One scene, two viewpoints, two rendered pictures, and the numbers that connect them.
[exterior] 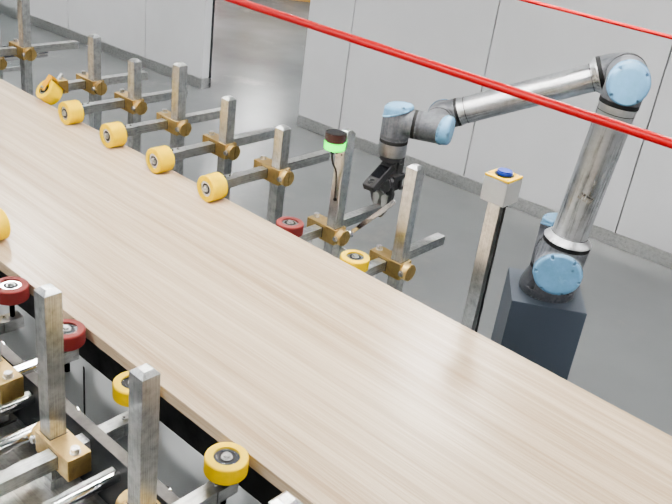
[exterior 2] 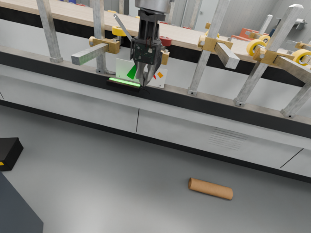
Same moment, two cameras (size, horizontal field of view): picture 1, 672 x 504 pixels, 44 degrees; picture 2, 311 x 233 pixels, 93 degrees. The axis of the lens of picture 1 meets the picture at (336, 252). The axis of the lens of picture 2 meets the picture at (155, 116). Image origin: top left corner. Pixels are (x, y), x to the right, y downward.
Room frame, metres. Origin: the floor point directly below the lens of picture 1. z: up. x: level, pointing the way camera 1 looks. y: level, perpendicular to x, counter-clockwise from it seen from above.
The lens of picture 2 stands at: (2.91, -0.35, 1.05)
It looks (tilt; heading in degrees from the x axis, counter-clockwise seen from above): 37 degrees down; 144
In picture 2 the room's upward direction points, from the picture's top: 12 degrees clockwise
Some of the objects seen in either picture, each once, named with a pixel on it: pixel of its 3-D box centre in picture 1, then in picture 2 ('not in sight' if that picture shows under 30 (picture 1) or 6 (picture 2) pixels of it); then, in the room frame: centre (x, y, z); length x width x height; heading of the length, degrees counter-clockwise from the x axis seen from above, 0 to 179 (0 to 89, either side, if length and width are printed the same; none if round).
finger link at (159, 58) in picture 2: not in sight; (153, 60); (2.50, -0.10, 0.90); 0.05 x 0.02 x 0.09; 51
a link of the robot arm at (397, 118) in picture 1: (397, 122); not in sight; (2.50, -0.13, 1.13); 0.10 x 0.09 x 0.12; 79
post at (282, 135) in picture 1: (276, 198); (202, 62); (2.41, 0.21, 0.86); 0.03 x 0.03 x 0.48; 51
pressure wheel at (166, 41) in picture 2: (288, 238); (162, 47); (2.16, 0.14, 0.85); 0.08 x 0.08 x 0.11
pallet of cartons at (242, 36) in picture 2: not in sight; (247, 41); (-1.16, 6.42, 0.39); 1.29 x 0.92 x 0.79; 176
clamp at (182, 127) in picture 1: (173, 123); not in sight; (2.74, 0.62, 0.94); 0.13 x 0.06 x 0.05; 51
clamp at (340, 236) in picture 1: (327, 230); (154, 55); (2.27, 0.03, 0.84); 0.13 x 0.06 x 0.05; 51
